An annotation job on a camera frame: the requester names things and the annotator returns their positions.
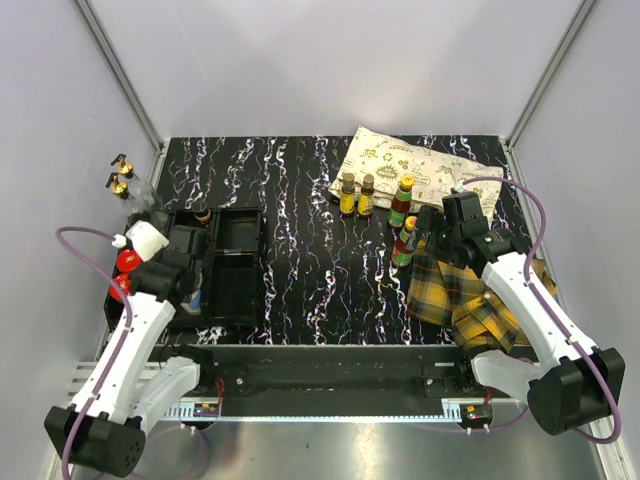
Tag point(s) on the sago jar silver lid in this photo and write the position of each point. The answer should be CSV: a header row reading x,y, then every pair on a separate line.
x,y
192,302

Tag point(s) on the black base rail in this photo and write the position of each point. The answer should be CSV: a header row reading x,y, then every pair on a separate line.
x,y
332,383

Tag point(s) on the yellow label bottle brown cap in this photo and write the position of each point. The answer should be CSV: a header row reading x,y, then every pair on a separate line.
x,y
347,199

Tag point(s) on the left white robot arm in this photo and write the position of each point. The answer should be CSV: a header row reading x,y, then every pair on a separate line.
x,y
106,423

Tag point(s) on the black compartment organizer tray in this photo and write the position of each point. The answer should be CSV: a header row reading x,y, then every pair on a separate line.
x,y
224,249

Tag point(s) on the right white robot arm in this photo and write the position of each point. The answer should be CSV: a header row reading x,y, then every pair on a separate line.
x,y
573,381

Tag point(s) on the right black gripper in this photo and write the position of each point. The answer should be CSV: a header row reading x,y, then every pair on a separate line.
x,y
433,219

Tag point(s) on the red lid chili jar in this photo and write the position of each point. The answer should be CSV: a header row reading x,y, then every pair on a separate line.
x,y
124,282
128,260

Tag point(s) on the cream printed cloth bag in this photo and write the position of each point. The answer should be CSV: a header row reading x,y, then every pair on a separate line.
x,y
388,159

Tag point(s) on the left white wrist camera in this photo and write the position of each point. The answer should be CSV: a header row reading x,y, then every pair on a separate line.
x,y
144,238

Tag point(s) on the short green label sauce bottle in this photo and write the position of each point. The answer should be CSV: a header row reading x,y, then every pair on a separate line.
x,y
402,253

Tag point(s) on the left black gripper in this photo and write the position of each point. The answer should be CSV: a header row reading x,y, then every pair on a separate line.
x,y
158,258

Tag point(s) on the yellow plaid cloth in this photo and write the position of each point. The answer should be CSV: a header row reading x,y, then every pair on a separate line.
x,y
460,302

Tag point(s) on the clear pump bottle gold top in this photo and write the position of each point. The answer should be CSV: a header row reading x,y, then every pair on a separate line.
x,y
127,173

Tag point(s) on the tall green label sauce bottle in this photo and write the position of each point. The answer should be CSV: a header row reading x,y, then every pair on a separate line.
x,y
401,202

